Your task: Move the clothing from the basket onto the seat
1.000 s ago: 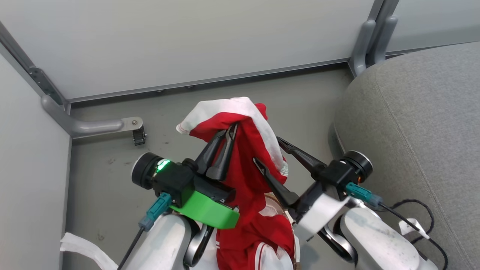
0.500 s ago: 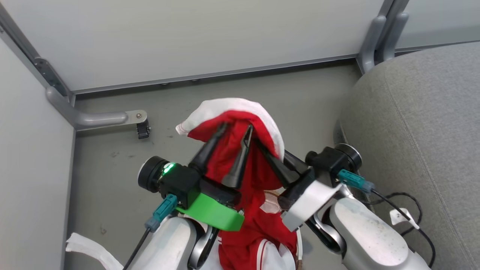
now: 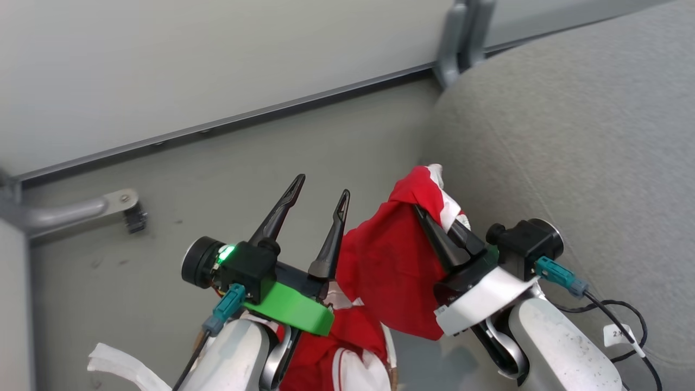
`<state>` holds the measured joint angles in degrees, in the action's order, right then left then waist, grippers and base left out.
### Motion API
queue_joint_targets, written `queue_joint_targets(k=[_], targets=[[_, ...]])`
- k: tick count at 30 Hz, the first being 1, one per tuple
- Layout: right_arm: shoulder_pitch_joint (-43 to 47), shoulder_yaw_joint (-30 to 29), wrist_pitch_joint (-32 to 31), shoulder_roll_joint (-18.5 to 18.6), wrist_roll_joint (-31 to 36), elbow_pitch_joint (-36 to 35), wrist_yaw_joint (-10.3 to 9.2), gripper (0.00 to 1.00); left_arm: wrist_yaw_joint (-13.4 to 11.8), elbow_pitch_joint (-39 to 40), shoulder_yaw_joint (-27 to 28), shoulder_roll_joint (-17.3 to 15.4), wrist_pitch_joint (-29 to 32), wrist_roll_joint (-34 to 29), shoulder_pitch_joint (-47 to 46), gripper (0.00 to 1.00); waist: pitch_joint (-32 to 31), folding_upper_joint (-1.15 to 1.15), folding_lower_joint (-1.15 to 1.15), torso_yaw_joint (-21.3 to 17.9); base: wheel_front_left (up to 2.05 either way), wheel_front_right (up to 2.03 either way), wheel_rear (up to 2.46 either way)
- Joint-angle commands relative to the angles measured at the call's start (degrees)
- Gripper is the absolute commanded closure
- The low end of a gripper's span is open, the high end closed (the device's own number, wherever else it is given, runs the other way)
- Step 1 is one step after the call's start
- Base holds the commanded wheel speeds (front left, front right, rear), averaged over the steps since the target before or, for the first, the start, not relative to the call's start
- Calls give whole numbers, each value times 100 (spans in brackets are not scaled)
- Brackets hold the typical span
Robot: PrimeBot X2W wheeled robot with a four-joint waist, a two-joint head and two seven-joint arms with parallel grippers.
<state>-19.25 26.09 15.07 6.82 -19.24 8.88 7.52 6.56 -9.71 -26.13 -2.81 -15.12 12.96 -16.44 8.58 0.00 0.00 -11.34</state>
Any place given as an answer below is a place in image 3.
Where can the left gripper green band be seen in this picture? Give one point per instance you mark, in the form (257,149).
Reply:
(293,307)

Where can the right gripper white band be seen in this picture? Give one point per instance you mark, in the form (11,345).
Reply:
(483,298)

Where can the red white garment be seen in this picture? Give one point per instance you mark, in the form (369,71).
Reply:
(385,260)

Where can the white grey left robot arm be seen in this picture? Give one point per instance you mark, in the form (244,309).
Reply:
(233,358)

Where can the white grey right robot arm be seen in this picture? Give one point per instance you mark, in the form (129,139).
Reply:
(559,353)

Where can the red white clothing pile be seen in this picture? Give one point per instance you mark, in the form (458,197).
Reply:
(347,353)

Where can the white laundry basket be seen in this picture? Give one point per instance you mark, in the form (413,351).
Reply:
(122,364)

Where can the grey fabric sofa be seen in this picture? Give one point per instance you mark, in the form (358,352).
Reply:
(570,136)

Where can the small black foot block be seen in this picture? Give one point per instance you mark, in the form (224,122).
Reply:
(136,218)

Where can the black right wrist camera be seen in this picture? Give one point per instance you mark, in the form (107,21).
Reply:
(524,244)

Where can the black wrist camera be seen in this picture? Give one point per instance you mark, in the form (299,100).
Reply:
(239,266)
(524,244)

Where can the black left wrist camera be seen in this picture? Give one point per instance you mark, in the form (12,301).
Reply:
(239,266)

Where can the grey metal wall rail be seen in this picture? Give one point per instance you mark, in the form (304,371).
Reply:
(244,117)

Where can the grey metal upright bracket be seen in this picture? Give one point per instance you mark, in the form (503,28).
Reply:
(461,38)

